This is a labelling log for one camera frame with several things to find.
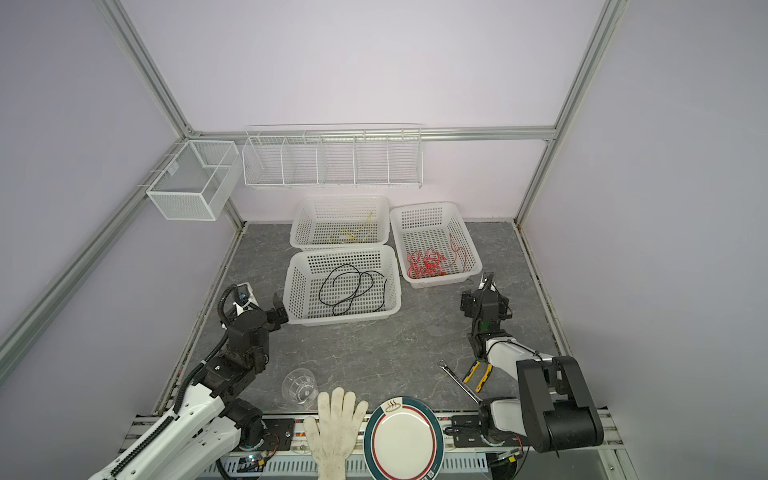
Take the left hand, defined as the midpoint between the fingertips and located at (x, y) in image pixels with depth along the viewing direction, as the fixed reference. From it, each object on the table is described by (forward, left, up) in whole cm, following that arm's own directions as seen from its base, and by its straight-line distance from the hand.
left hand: (260, 303), depth 78 cm
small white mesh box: (+43, +28, +7) cm, 52 cm away
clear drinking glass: (-17, -9, -16) cm, 25 cm away
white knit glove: (-29, -18, -17) cm, 39 cm away
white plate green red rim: (-31, -36, -16) cm, 50 cm away
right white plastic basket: (+30, -52, -18) cm, 62 cm away
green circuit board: (-33, +2, -20) cm, 39 cm away
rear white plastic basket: (+46, -16, -16) cm, 51 cm away
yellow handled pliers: (-20, -57, -17) cm, 63 cm away
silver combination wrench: (-19, -52, -18) cm, 58 cm away
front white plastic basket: (+15, -13, -18) cm, 27 cm away
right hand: (+4, -64, -10) cm, 65 cm away
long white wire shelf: (+47, -18, +12) cm, 52 cm away
